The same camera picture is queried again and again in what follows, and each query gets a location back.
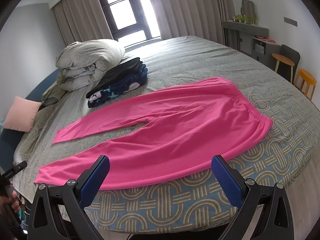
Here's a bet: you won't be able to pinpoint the pink pants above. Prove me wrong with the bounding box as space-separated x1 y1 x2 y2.
35 77 273 190

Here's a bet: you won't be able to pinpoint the person left hand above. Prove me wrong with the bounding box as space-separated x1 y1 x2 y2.
1 190 20 216

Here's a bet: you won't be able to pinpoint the pink pillow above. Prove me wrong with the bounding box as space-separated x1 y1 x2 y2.
3 96 41 132

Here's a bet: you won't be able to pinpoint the teal headboard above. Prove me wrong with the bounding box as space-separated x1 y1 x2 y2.
0 70 60 171

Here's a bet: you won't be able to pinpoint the navy star fleece garment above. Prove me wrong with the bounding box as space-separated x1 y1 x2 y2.
88 63 148 108

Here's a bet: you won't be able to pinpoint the patterned bedspread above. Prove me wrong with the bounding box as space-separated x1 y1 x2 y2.
13 36 319 239

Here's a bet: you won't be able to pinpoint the folded grey duvet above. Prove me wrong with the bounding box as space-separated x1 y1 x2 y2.
55 39 125 92

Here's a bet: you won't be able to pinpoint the orange stool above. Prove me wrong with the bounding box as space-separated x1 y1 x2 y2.
293 68 317 101

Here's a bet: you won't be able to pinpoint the round wooden side table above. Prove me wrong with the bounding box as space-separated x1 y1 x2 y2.
271 53 295 83

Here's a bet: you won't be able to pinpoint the folded black garment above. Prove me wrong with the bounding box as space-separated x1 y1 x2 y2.
86 57 143 99

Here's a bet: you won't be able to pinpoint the grey desk shelf unit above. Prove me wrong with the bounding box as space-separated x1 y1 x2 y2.
222 21 280 70

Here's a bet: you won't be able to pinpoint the beige curtain left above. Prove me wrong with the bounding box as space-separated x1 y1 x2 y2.
53 0 113 45

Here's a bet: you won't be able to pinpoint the beige curtain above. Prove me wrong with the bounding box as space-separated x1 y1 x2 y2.
53 0 113 45
150 0 235 44

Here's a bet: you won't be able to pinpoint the dark framed window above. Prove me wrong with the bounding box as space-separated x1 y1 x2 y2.
99 0 161 47

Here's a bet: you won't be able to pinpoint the beige curtain right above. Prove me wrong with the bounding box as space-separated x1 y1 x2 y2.
150 0 235 44

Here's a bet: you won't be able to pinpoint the grey wall plate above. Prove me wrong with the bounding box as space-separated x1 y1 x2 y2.
284 17 298 27

